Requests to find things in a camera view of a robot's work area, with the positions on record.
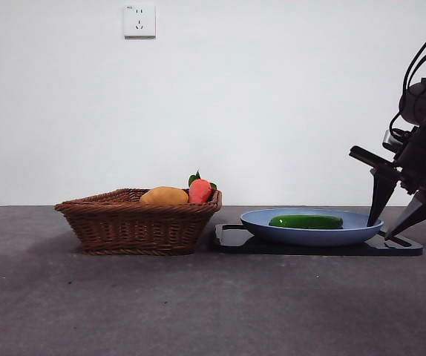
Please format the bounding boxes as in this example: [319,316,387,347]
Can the long green pepper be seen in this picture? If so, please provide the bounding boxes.
[268,214,344,230]

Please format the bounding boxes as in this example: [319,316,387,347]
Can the blue round plate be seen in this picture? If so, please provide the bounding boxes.
[240,208,384,248]

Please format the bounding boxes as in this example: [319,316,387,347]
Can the black flat tray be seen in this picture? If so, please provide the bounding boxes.
[209,223,425,257]

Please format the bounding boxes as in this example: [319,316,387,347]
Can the orange carrot with green leaves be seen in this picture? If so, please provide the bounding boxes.
[187,169,218,205]

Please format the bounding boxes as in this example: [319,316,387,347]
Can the brown wicker basket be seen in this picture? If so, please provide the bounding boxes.
[54,188,223,257]

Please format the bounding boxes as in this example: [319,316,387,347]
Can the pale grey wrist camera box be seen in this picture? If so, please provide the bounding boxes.
[381,128,410,150]

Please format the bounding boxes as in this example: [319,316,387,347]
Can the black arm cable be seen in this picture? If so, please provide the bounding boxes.
[402,18,426,99]

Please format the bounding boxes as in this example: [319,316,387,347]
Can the white wall socket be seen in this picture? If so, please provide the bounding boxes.
[123,3,157,40]

